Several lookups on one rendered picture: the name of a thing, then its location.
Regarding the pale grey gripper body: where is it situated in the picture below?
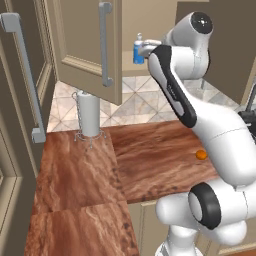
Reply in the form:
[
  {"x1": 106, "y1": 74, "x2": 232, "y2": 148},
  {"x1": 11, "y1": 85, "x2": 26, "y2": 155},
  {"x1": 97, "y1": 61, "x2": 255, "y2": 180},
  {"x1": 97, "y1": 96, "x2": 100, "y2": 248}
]
[{"x1": 137, "y1": 38, "x2": 164, "y2": 58}]

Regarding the blue soap dispenser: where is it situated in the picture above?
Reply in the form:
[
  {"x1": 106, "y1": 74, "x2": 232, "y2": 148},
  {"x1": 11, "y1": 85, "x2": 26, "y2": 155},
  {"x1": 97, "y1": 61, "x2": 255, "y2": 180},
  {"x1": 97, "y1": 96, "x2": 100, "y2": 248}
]
[{"x1": 132, "y1": 32, "x2": 145, "y2": 65}]

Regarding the white paper towel roll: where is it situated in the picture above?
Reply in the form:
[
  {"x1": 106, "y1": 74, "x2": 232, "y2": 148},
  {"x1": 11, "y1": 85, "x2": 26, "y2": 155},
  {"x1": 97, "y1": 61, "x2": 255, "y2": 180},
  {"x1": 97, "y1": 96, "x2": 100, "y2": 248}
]
[{"x1": 76, "y1": 91, "x2": 101, "y2": 138}]

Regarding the orange fruit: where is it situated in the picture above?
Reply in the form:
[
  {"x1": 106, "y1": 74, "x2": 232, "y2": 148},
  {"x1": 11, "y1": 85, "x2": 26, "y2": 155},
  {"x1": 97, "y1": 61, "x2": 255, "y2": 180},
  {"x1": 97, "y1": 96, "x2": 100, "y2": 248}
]
[{"x1": 195, "y1": 149, "x2": 209, "y2": 161}]

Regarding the beige tall cupboard door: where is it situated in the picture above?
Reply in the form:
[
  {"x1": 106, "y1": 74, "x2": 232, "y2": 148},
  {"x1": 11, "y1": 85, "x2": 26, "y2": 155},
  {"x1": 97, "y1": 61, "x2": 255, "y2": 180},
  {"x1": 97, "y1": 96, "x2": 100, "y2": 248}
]
[{"x1": 0, "y1": 0, "x2": 57, "y2": 256}]

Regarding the beige base cupboard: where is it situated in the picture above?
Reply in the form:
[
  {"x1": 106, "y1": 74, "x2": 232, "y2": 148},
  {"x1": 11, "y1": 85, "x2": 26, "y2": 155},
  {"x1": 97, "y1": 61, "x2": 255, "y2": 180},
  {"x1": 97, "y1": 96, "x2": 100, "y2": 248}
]
[{"x1": 127, "y1": 199, "x2": 256, "y2": 256}]

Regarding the beige wall cabinet body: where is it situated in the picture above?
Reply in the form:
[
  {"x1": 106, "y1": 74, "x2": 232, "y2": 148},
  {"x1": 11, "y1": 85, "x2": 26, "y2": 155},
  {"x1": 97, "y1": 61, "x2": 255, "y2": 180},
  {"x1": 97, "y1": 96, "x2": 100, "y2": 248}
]
[{"x1": 121, "y1": 0, "x2": 178, "y2": 78}]

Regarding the grey cabinet door handle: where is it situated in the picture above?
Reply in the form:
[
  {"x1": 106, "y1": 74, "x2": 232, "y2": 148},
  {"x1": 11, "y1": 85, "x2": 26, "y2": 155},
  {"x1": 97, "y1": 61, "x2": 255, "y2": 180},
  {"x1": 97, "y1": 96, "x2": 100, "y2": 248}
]
[{"x1": 98, "y1": 1, "x2": 115, "y2": 88}]

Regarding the beige wall cabinet door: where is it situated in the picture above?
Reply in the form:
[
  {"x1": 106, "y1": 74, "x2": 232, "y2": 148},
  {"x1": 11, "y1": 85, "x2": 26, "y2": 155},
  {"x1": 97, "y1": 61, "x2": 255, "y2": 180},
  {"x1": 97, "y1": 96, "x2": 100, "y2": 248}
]
[
  {"x1": 175, "y1": 0, "x2": 256, "y2": 106},
  {"x1": 45, "y1": 0, "x2": 124, "y2": 106}
]

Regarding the wire paper towel stand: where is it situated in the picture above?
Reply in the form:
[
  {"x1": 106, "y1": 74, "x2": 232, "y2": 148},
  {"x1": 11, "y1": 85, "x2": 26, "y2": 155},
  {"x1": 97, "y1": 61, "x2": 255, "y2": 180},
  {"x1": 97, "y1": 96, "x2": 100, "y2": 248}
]
[{"x1": 71, "y1": 90, "x2": 108, "y2": 150}]

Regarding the grey tall cupboard handle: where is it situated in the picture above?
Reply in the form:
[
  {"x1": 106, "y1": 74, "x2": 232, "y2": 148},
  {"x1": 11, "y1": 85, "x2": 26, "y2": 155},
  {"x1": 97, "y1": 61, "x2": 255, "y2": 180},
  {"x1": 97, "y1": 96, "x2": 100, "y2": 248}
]
[{"x1": 0, "y1": 12, "x2": 47, "y2": 145}]

